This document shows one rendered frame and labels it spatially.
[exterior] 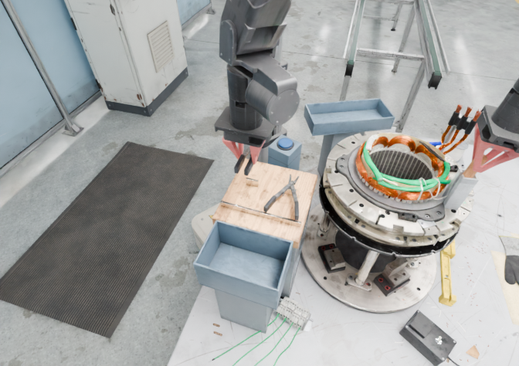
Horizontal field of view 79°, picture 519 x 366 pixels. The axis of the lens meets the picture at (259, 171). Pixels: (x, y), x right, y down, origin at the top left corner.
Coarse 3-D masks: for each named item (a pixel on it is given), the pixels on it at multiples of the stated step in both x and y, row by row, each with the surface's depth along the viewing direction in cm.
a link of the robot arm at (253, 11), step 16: (240, 0) 39; (256, 0) 37; (272, 0) 37; (288, 0) 39; (224, 16) 43; (240, 16) 40; (256, 16) 39; (272, 16) 40; (240, 32) 41; (256, 32) 42; (272, 32) 44; (240, 48) 42; (256, 48) 44; (272, 48) 47
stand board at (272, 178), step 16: (240, 176) 75; (256, 176) 75; (272, 176) 75; (288, 176) 75; (304, 176) 75; (240, 192) 72; (256, 192) 72; (272, 192) 72; (304, 192) 72; (224, 208) 68; (256, 208) 68; (272, 208) 68; (288, 208) 68; (304, 208) 68; (240, 224) 65; (256, 224) 65; (272, 224) 65; (288, 224) 65; (304, 224) 68
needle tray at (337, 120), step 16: (304, 112) 99; (320, 112) 100; (336, 112) 101; (352, 112) 102; (368, 112) 102; (384, 112) 98; (320, 128) 92; (336, 128) 93; (352, 128) 93; (368, 128) 94; (384, 128) 95; (320, 160) 113; (320, 176) 115
